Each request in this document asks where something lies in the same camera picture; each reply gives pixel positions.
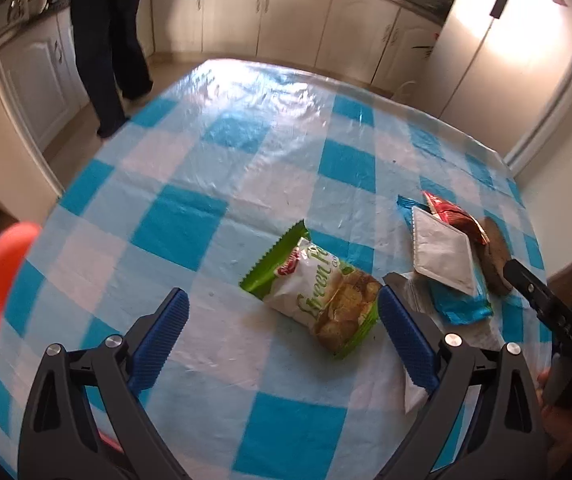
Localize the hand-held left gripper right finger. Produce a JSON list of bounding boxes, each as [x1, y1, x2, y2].
[[377, 284, 549, 480]]

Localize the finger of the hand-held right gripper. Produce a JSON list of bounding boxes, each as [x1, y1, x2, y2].
[[502, 258, 567, 322]]

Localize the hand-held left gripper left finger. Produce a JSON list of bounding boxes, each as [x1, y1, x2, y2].
[[17, 287, 190, 480]]

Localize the blue printed packet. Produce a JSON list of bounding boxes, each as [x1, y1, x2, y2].
[[397, 195, 494, 326]]

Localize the green chip bag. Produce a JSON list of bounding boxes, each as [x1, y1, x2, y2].
[[238, 220, 384, 361]]

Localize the person's right hand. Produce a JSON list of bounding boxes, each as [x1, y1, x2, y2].
[[536, 367, 572, 461]]

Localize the silver sachet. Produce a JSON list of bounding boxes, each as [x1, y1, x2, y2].
[[411, 206, 478, 295]]

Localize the red sachet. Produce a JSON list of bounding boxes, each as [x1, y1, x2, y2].
[[422, 191, 491, 246]]

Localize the blue checked tablecloth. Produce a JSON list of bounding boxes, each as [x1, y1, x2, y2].
[[0, 58, 549, 480]]

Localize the white refrigerator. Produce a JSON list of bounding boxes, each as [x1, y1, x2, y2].
[[423, 0, 572, 161]]

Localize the cream kitchen base cabinets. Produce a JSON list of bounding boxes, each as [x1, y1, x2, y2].
[[0, 0, 447, 151]]

